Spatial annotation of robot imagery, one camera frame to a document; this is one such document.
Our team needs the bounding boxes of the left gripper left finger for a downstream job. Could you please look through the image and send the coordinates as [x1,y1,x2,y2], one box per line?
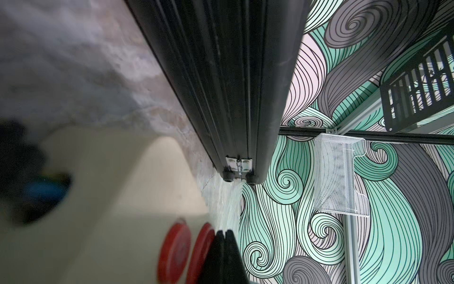
[197,231,225,284]

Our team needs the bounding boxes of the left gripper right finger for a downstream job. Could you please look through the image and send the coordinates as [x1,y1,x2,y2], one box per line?
[224,230,249,284]

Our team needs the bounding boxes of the wooden power strip green plugs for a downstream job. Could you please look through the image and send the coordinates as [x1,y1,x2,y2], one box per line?
[1,127,215,284]

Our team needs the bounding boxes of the black flat box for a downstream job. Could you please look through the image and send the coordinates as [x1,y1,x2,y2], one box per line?
[127,1,310,185]

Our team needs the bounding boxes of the aluminium wall rail right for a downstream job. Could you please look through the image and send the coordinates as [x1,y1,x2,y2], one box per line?
[344,215,361,284]

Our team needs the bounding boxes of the aluminium wall rail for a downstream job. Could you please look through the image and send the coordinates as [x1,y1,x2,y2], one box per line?
[334,93,382,135]
[344,215,361,284]

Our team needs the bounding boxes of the clear acrylic wall holder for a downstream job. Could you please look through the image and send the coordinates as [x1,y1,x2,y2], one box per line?
[313,134,370,217]

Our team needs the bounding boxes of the aluminium wall rail back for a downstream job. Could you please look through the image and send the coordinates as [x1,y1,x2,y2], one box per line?
[334,93,382,135]

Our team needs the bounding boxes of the black wall tray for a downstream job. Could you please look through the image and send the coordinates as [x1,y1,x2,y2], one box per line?
[380,21,454,133]

